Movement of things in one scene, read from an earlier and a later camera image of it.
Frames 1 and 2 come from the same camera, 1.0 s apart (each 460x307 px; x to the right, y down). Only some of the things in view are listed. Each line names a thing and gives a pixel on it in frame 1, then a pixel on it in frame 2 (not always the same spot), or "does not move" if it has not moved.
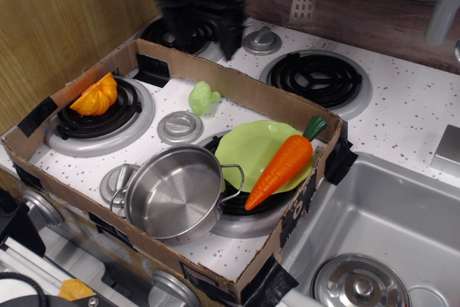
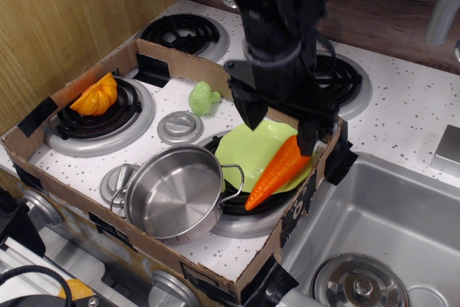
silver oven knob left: [43, 211] does not move
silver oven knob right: [168, 290] does not move
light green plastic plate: [246, 149] does not move
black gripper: [190, 2] → [285, 80]
